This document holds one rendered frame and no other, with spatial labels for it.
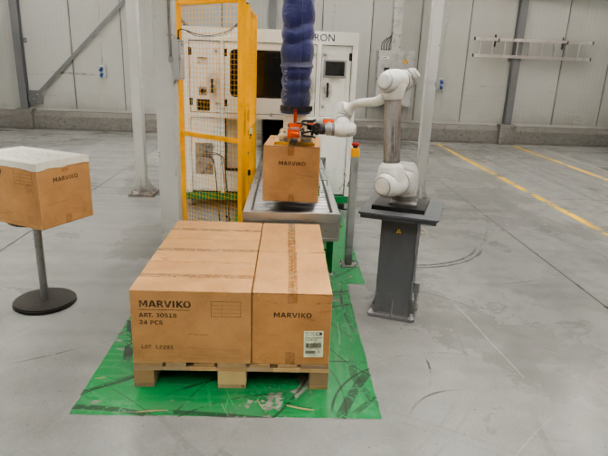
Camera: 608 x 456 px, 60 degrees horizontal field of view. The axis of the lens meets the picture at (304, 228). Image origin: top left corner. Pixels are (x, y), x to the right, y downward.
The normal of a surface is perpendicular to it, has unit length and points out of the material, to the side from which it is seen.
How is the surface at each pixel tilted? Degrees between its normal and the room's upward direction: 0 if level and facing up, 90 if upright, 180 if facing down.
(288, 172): 89
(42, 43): 90
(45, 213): 90
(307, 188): 89
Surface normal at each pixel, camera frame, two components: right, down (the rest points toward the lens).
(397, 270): -0.31, 0.27
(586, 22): 0.04, 0.29
